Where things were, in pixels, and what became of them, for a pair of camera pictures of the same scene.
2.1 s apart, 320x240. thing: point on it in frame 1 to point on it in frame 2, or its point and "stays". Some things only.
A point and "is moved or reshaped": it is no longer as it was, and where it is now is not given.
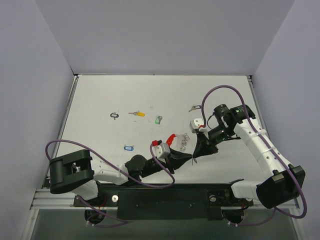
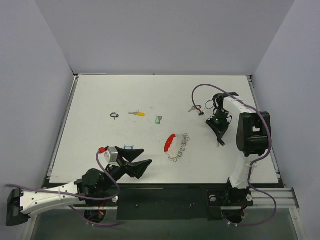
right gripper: (206, 142) to (217, 127)
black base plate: (160, 201) stays
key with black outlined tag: (114, 115) stays
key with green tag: (158, 118) stays
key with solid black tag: (192, 161) is moved or reshaped
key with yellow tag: (138, 113) stays
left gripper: (170, 162) to (124, 163)
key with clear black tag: (194, 107) stays
